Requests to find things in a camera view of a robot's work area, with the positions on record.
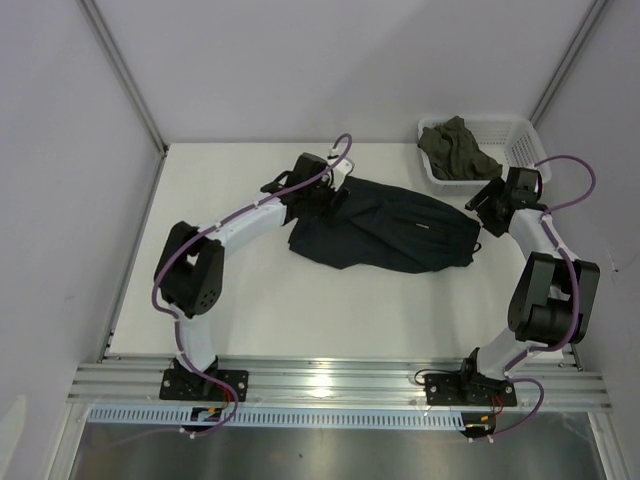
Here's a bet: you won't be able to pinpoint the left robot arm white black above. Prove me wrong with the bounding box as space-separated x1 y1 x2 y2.
152 151 355 400

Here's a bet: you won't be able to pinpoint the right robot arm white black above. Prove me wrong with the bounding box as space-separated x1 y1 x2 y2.
456 167 600 404

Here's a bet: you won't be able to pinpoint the olive green shorts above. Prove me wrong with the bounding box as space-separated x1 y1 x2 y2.
418 116 503 181

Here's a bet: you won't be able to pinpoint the white plastic basket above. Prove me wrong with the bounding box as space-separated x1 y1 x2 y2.
418 114 547 198

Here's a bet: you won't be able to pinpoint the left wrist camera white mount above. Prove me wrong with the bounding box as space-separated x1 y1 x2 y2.
327 147 355 181

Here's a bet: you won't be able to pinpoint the right aluminium frame post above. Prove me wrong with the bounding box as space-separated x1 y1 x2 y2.
528 0 614 127

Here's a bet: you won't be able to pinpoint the aluminium frame post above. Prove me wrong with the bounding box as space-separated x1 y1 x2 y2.
77 0 169 154
528 0 614 127

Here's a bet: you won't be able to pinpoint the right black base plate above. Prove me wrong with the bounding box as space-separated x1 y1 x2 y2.
413 369 517 407

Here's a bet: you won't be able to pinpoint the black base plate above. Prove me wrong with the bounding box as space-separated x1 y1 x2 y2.
413 369 517 407
159 366 249 402

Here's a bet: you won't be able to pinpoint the aluminium mounting rail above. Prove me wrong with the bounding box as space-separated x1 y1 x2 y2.
67 356 612 413

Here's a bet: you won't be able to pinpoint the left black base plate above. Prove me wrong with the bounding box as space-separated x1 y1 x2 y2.
159 366 249 402

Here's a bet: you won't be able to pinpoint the white slotted cable duct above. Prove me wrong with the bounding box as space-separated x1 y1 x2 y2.
87 404 464 431

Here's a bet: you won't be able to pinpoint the left aluminium frame post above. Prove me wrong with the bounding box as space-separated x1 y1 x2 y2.
77 0 169 154

